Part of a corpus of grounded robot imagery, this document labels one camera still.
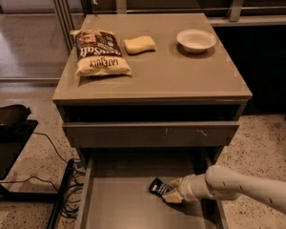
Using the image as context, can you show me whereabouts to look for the brown yellow chip bag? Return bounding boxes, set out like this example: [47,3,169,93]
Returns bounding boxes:
[71,30,132,79]

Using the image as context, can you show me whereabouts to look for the black side table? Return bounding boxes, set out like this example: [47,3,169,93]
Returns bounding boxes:
[0,105,57,202]

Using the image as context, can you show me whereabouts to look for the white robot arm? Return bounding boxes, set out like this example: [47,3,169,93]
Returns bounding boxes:
[162,165,286,215]

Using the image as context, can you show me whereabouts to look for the white paper bowl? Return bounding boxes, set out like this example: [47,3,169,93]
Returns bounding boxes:
[176,29,216,53]

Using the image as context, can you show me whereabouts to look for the dark blue rxbar wrapper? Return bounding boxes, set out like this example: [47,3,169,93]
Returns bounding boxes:
[149,177,173,197]

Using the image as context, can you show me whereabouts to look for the closed grey top drawer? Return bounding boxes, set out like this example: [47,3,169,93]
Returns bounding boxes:
[63,121,239,148]

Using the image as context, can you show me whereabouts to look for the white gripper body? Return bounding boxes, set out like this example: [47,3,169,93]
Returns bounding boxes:
[177,175,213,203]

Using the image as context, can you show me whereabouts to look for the black power strip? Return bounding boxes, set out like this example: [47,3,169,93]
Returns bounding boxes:
[46,159,74,229]

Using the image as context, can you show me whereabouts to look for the open grey middle drawer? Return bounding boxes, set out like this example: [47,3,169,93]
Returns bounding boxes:
[75,152,228,229]

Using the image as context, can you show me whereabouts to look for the grey drawer cabinet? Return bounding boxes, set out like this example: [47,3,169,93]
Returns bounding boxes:
[51,12,254,229]

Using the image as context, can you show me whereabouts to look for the black floor cable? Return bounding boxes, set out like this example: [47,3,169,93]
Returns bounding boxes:
[32,131,70,164]

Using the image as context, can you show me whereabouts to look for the yellow sponge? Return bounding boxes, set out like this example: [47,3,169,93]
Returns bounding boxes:
[124,36,156,54]

